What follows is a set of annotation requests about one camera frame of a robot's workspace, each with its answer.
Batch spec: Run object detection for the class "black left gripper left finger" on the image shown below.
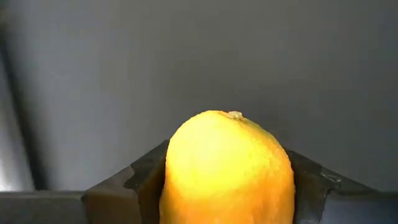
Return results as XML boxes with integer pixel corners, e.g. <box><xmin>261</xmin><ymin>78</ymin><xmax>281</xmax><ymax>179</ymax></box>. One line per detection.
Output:
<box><xmin>0</xmin><ymin>139</ymin><xmax>170</xmax><ymax>224</ymax></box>

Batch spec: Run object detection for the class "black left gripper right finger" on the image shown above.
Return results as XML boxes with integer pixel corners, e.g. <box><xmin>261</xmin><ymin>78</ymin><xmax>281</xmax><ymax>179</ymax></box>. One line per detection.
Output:
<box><xmin>285</xmin><ymin>149</ymin><xmax>398</xmax><ymax>224</ymax></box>

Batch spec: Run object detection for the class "yellow lemon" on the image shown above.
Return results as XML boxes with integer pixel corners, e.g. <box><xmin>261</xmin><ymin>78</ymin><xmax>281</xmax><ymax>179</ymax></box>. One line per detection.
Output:
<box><xmin>159</xmin><ymin>110</ymin><xmax>297</xmax><ymax>224</ymax></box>

